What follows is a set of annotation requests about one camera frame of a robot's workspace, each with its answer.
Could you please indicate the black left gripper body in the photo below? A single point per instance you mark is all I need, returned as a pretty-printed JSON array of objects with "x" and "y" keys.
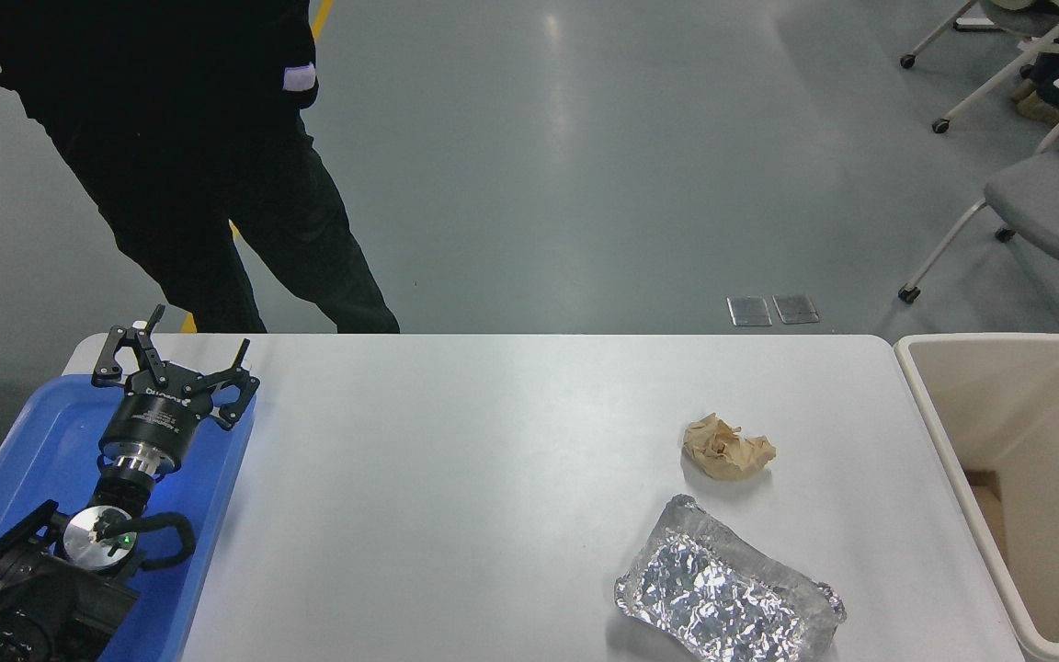
[{"x": 154, "y": 416}]

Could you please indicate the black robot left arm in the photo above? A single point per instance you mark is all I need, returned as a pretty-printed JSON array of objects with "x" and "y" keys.
[{"x": 42, "y": 598}]

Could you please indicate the person's left hand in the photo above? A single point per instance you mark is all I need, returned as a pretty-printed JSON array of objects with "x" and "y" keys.
[{"x": 300, "y": 78}]

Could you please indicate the blue plastic tray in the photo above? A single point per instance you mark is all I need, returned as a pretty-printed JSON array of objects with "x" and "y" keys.
[{"x": 42, "y": 432}]

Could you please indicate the crumpled tan paper ball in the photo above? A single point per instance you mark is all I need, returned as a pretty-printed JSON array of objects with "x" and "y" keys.
[{"x": 727, "y": 448}]

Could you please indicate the metal floor plate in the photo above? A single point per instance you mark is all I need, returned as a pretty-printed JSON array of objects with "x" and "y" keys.
[
  {"x": 796, "y": 309},
  {"x": 749, "y": 312}
]

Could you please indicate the silver foil tray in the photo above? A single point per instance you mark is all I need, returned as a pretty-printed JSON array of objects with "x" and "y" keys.
[{"x": 723, "y": 593}]

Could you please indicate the large pale plastic bin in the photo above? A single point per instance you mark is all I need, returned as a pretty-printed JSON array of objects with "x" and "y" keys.
[{"x": 1035, "y": 478}]

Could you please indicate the grey seat office chair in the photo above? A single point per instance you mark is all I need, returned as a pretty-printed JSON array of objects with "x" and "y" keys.
[{"x": 1053, "y": 207}]

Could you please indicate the white frame office chair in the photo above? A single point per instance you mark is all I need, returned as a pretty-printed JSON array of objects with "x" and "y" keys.
[{"x": 998, "y": 78}]

